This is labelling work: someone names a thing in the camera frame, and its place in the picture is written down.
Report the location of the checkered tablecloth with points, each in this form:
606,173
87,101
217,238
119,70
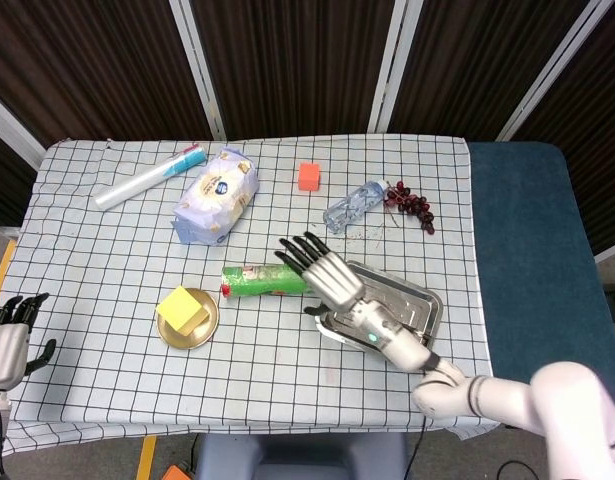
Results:
267,380

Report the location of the rectangular steel tray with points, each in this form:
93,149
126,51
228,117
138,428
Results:
417,300

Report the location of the white blue food bag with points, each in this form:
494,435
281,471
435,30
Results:
217,195

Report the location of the orange floor object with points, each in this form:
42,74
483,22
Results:
174,474

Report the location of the round metal plate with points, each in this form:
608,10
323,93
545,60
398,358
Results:
187,342

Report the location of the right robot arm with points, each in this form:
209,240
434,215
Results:
402,345

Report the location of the green chips can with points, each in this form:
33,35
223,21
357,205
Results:
262,282

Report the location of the orange foam cube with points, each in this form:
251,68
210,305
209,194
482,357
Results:
309,176

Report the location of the dark folding partition screen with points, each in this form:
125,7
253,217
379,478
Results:
297,65

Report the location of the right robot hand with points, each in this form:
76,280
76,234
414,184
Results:
332,282

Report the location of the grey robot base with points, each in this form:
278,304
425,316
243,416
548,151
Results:
297,457

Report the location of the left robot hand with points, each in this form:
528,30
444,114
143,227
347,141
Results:
4,350

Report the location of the dark red grape bunch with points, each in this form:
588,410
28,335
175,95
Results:
412,202

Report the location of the clear plastic water bottle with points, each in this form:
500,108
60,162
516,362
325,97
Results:
349,207

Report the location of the plastic wrap roll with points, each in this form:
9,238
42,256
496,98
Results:
137,182

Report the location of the yellow foam cube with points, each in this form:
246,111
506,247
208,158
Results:
179,307

